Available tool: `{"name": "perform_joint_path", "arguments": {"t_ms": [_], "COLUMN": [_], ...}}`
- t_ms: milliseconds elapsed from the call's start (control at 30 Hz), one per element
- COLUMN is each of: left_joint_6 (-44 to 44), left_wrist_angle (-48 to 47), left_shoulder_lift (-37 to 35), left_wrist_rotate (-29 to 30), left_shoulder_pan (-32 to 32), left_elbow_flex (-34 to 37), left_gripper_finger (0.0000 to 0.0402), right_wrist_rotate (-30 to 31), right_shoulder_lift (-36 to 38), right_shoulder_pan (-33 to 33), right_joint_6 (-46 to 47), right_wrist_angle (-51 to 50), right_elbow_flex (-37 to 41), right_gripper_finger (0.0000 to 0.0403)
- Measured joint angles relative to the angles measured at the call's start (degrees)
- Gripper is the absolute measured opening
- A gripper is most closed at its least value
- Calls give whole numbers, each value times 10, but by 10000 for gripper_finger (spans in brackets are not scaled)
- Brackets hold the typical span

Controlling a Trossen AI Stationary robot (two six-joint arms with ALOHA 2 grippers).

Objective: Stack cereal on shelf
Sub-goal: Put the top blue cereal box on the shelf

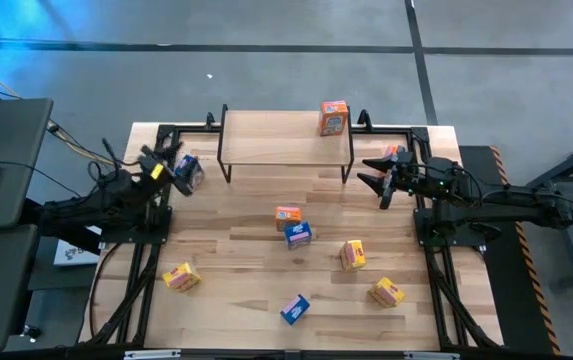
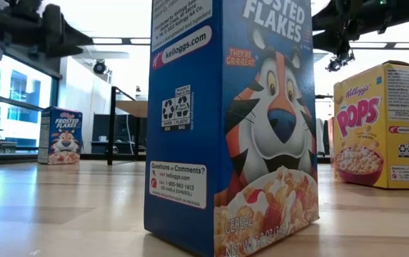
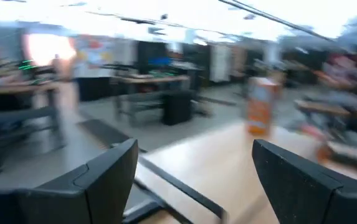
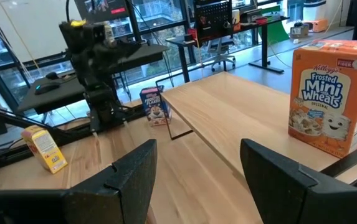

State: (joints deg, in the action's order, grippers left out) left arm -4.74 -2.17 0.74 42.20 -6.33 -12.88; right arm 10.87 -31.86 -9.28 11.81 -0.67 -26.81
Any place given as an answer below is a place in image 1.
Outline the silver metal bracket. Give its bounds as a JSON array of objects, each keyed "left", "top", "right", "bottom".
[
  {"left": 403, "top": 351, "right": 462, "bottom": 360},
  {"left": 123, "top": 349, "right": 182, "bottom": 360}
]

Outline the blue Frosted Flakes cereal box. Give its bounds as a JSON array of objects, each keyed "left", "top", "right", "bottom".
[
  {"left": 174, "top": 153, "right": 206, "bottom": 192},
  {"left": 279, "top": 293, "right": 311, "bottom": 326},
  {"left": 284, "top": 221, "right": 314, "bottom": 250}
]

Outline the wooden shelf black metal frame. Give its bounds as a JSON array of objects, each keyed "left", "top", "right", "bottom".
[{"left": 217, "top": 103, "right": 356, "bottom": 185}]

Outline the white printed box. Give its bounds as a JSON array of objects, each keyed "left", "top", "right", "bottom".
[{"left": 53, "top": 224, "right": 103, "bottom": 267}]

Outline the orange and black cable bundle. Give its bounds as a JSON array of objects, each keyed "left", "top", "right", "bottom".
[{"left": 0, "top": 54, "right": 123, "bottom": 171}]

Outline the black hazard-striped floor mat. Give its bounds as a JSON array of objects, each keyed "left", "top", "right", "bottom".
[{"left": 458, "top": 144, "right": 563, "bottom": 356}]

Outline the black caster wheel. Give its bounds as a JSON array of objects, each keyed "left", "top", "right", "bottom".
[{"left": 20, "top": 324, "right": 43, "bottom": 344}]

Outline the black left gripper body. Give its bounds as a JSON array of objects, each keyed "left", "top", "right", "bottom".
[{"left": 135, "top": 142, "right": 187, "bottom": 199}]

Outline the black aluminium table frame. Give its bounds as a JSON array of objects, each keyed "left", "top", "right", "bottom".
[{"left": 79, "top": 122, "right": 505, "bottom": 351}]

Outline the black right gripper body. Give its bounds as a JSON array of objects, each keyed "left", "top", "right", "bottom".
[{"left": 378, "top": 149, "right": 437, "bottom": 211}]

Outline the black diagonal support beam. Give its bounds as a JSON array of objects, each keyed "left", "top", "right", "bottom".
[{"left": 18, "top": 197, "right": 102, "bottom": 256}]

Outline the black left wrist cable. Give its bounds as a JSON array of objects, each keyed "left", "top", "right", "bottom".
[{"left": 88, "top": 137, "right": 142, "bottom": 196}]

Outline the yellow Corn Pops cereal box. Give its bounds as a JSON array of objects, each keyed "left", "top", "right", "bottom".
[
  {"left": 338, "top": 239, "right": 367, "bottom": 273},
  {"left": 369, "top": 276, "right": 407, "bottom": 308},
  {"left": 161, "top": 262, "right": 203, "bottom": 293}
]

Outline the black keyboard cable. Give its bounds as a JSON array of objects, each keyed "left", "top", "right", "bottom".
[{"left": 0, "top": 159, "right": 90, "bottom": 201}]

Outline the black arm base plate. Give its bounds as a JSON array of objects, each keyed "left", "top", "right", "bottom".
[
  {"left": 98, "top": 205, "right": 173, "bottom": 246},
  {"left": 413, "top": 207, "right": 488, "bottom": 249}
]

